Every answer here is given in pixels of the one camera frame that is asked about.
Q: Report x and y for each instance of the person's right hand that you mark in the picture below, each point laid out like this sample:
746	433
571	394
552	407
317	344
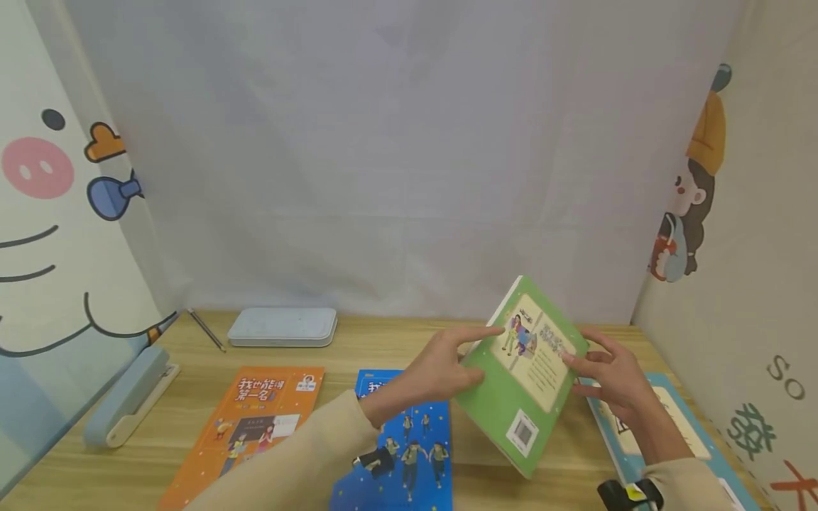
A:
623	380

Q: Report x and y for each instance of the person's left hand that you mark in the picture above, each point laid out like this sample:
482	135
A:
427	372

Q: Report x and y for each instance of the green book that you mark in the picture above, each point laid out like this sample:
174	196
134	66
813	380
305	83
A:
521	397

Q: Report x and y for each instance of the person's right forearm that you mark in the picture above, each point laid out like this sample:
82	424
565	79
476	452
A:
677	465

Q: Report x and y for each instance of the person's left forearm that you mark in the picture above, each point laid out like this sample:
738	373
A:
300	458

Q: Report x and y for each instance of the dark blue book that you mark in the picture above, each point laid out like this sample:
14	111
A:
409	461

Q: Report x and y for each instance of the black wrist band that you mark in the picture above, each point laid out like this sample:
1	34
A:
629	495
376	460

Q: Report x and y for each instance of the light blue book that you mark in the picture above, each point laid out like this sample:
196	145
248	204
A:
703	443

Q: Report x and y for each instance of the pale blue flat case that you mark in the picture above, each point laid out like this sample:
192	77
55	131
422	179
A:
282	326

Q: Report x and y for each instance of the orange book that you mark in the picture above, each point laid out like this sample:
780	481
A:
246	433

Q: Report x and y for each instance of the grey pencil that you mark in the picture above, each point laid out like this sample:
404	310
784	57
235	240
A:
206	330

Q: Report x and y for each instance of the light blue stapler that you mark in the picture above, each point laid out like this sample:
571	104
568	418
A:
128	397

